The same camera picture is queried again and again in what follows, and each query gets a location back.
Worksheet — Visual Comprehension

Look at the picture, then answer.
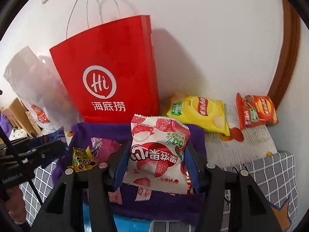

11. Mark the yellow triangular snack packet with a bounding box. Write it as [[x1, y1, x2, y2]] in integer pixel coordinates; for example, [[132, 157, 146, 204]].
[[85, 147, 98, 165]]

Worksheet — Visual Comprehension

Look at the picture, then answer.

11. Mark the green snack packet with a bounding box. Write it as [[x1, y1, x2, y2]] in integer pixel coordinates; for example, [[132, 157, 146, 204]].
[[72, 147, 97, 172]]

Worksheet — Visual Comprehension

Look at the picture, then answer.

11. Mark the grey checked blanket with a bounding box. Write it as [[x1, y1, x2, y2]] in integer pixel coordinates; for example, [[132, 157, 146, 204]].
[[19, 151, 298, 232]]

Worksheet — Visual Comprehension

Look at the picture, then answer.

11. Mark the small pink white packet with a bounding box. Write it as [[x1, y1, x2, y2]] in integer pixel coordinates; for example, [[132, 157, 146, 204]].
[[108, 188, 124, 205], [136, 187, 153, 200]]

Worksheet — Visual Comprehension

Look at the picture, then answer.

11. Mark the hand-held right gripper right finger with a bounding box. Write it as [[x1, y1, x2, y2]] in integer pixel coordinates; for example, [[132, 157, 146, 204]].
[[185, 140, 288, 232]]

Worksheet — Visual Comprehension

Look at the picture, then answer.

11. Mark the yellow chip bag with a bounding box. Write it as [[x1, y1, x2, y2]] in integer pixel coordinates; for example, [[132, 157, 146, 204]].
[[166, 95, 231, 137]]

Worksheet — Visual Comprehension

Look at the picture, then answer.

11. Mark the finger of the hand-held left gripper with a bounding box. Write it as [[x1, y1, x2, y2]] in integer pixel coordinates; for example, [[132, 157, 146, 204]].
[[24, 140, 69, 172]]

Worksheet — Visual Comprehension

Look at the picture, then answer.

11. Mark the red paper bag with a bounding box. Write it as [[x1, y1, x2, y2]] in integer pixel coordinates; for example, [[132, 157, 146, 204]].
[[49, 0, 161, 124]]

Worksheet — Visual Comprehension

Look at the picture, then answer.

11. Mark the purple towel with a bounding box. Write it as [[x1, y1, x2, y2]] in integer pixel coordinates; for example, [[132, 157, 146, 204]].
[[52, 122, 208, 225]]

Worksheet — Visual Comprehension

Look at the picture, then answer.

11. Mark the white spotted pillow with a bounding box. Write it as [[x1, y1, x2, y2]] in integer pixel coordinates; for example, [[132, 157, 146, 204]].
[[10, 127, 27, 141]]

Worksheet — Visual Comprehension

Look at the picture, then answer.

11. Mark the person's left hand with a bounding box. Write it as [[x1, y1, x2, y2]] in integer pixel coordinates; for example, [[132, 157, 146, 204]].
[[7, 186, 26, 225]]

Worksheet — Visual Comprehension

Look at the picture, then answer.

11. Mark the blue tissue pack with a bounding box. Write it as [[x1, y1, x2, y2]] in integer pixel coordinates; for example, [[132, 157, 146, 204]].
[[82, 202, 156, 232]]

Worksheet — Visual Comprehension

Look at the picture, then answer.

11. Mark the brown wooden door frame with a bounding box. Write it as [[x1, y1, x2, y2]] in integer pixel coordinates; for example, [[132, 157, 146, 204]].
[[267, 0, 301, 105]]

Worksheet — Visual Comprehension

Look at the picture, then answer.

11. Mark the small blue snack packet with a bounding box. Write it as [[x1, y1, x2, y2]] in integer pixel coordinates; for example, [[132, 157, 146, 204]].
[[31, 126, 69, 151]]

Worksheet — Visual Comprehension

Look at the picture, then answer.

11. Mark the orange red chip bag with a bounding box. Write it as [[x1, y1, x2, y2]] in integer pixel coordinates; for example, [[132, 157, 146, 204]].
[[235, 92, 279, 130]]

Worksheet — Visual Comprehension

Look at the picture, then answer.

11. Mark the white plastic shopping bag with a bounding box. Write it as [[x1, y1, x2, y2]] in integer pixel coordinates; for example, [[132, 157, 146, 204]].
[[3, 45, 80, 132]]

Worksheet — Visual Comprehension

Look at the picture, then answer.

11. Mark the white strawberry snack packet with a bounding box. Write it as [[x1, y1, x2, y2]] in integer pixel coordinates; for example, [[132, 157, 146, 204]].
[[123, 113, 192, 196]]

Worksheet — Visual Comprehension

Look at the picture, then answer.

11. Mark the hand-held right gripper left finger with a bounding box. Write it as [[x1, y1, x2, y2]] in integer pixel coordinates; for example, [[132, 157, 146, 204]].
[[30, 142, 132, 232]]

